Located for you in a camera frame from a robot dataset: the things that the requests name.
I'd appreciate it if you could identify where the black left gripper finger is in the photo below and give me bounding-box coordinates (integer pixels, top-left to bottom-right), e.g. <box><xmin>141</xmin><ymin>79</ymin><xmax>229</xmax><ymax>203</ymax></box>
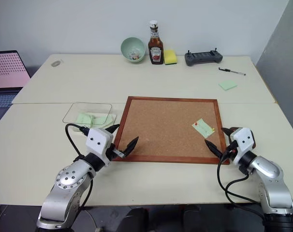
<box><xmin>123</xmin><ymin>136</ymin><xmax>139</xmax><ymax>158</ymax></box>
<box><xmin>104</xmin><ymin>124</ymin><xmax>121</xmax><ymax>134</ymax></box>

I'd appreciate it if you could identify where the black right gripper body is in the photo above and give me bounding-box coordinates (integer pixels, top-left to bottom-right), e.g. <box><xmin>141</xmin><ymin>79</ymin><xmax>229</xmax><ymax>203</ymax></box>
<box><xmin>222</xmin><ymin>127</ymin><xmax>239</xmax><ymax>161</ymax></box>

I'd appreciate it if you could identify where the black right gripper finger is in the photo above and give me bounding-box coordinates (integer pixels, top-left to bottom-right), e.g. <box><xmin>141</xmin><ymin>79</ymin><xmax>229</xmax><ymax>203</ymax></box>
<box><xmin>220</xmin><ymin>127</ymin><xmax>233</xmax><ymax>144</ymax></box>
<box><xmin>204</xmin><ymin>139</ymin><xmax>224</xmax><ymax>160</ymax></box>

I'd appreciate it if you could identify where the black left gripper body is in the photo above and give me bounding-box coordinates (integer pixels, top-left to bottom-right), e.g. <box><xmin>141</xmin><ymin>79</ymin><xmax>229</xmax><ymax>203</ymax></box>
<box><xmin>104</xmin><ymin>143</ymin><xmax>126</xmax><ymax>161</ymax></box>

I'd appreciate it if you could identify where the loose green paper note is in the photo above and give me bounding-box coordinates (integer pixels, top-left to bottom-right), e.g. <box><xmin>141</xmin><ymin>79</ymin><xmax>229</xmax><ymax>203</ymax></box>
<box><xmin>91</xmin><ymin>114</ymin><xmax>114</xmax><ymax>126</ymax></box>
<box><xmin>76</xmin><ymin>112</ymin><xmax>95</xmax><ymax>124</ymax></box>

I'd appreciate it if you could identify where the green sticky note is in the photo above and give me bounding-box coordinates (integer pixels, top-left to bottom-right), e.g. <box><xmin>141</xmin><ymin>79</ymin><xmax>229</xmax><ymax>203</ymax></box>
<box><xmin>191</xmin><ymin>118</ymin><xmax>216</xmax><ymax>139</ymax></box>

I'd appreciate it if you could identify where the green sticky note pad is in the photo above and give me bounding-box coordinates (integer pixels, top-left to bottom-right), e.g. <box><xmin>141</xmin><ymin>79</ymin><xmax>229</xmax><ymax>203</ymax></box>
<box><xmin>218</xmin><ymin>80</ymin><xmax>238</xmax><ymax>92</ymax></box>

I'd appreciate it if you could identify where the clear plastic tray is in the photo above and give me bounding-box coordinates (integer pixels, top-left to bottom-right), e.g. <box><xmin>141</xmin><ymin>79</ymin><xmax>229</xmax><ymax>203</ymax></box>
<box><xmin>62</xmin><ymin>101</ymin><xmax>118</xmax><ymax>132</ymax></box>

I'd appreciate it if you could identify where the black pen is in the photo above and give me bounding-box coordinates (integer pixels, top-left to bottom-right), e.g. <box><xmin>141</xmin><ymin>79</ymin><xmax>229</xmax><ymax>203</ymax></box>
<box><xmin>218</xmin><ymin>67</ymin><xmax>247</xmax><ymax>76</ymax></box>

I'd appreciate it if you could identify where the dark rounded shape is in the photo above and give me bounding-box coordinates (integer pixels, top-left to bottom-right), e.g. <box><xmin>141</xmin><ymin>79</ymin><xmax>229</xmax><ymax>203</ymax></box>
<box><xmin>123</xmin><ymin>207</ymin><xmax>150</xmax><ymax>232</ymax></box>

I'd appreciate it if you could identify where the grey remote controller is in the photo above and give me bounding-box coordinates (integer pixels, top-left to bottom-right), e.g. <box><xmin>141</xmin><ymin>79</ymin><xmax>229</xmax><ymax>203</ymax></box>
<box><xmin>184</xmin><ymin>47</ymin><xmax>223</xmax><ymax>67</ymax></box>

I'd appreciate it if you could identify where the mint green bowl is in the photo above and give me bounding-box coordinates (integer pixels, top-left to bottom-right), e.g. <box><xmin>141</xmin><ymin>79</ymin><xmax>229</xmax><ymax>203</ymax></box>
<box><xmin>120</xmin><ymin>37</ymin><xmax>146</xmax><ymax>64</ymax></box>

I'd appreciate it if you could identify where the ketchup bottle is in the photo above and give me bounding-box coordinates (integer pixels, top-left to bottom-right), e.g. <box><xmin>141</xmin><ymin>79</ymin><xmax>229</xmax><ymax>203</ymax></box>
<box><xmin>147</xmin><ymin>20</ymin><xmax>165</xmax><ymax>65</ymax></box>

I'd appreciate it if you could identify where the yellow sponge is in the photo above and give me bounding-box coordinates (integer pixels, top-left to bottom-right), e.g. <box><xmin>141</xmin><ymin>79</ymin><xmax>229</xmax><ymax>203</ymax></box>
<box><xmin>163</xmin><ymin>49</ymin><xmax>178</xmax><ymax>66</ymax></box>

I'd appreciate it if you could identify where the open laptop with pink screen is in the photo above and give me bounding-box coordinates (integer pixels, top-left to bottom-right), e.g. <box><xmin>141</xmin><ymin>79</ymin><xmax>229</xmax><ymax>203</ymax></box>
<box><xmin>0</xmin><ymin>50</ymin><xmax>32</xmax><ymax>126</ymax></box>

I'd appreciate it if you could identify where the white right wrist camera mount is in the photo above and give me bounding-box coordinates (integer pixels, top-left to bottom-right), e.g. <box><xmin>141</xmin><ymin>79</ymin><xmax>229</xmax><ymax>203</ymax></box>
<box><xmin>229</xmin><ymin>128</ymin><xmax>256</xmax><ymax>168</ymax></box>

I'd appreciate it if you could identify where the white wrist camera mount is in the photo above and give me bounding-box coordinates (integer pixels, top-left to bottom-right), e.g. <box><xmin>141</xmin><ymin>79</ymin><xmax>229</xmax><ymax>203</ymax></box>
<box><xmin>229</xmin><ymin>128</ymin><xmax>256</xmax><ymax>168</ymax></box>
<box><xmin>85</xmin><ymin>128</ymin><xmax>114</xmax><ymax>166</ymax></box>

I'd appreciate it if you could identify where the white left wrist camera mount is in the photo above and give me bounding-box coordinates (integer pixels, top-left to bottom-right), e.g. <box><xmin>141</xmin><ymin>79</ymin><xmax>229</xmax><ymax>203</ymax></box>
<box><xmin>85</xmin><ymin>128</ymin><xmax>114</xmax><ymax>166</ymax></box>

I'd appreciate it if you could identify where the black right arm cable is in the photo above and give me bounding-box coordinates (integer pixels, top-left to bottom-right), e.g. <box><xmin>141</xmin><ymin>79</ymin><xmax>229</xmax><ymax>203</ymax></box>
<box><xmin>217</xmin><ymin>145</ymin><xmax>266</xmax><ymax>218</ymax></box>

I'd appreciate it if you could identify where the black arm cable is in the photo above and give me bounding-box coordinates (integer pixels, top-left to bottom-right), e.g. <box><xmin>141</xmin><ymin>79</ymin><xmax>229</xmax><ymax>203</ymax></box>
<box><xmin>217</xmin><ymin>145</ymin><xmax>266</xmax><ymax>218</ymax></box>
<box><xmin>64</xmin><ymin>123</ymin><xmax>94</xmax><ymax>211</ymax></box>

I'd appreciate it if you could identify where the cork board with wooden frame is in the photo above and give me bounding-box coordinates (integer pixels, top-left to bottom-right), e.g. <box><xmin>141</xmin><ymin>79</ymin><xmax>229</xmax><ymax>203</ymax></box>
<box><xmin>111</xmin><ymin>96</ymin><xmax>231</xmax><ymax>165</ymax></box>

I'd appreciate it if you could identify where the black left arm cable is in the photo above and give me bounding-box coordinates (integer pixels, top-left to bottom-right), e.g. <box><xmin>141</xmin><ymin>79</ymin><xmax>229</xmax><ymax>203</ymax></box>
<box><xmin>64</xmin><ymin>123</ymin><xmax>94</xmax><ymax>211</ymax></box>

